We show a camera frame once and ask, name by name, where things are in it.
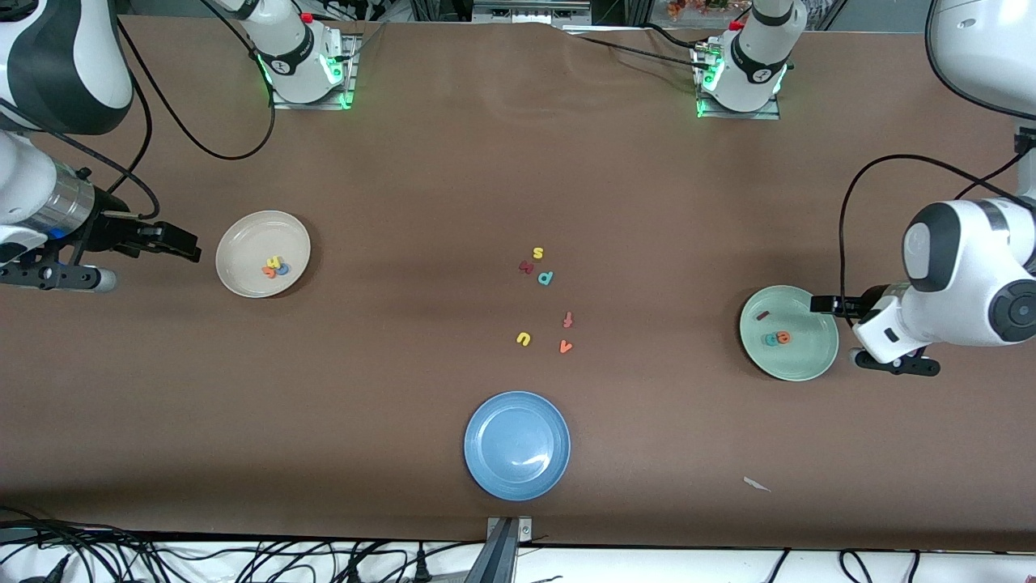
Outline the green plate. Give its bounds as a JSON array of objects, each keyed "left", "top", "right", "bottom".
[{"left": 739, "top": 285, "right": 840, "bottom": 382}]

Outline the beige plate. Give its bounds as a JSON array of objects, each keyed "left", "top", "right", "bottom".
[{"left": 216, "top": 211, "right": 312, "bottom": 299}]

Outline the brown table cover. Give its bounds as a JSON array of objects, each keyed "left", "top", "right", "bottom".
[{"left": 0, "top": 15, "right": 1036, "bottom": 553}]

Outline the blue plate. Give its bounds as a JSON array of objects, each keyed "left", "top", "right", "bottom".
[{"left": 464, "top": 391, "right": 571, "bottom": 501}]

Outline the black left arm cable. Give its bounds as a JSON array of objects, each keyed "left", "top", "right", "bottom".
[{"left": 838, "top": 0, "right": 1036, "bottom": 300}]

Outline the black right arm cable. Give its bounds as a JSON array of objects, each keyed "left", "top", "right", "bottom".
[{"left": 0, "top": 0, "right": 278, "bottom": 221}]

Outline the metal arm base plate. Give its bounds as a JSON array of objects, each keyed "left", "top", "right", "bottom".
[
  {"left": 270, "top": 34, "right": 359, "bottom": 110},
  {"left": 694, "top": 40, "right": 782, "bottom": 121}
]

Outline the black cable to arm base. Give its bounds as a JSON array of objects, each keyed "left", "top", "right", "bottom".
[
  {"left": 643, "top": 23, "right": 717, "bottom": 51},
  {"left": 576, "top": 34, "right": 703, "bottom": 62}
]

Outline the grey metal bracket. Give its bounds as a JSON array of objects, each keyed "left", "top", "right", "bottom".
[{"left": 465, "top": 517, "right": 533, "bottom": 583}]

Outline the grey metal frame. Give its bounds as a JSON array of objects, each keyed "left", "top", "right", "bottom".
[{"left": 472, "top": 0, "right": 593, "bottom": 23}]

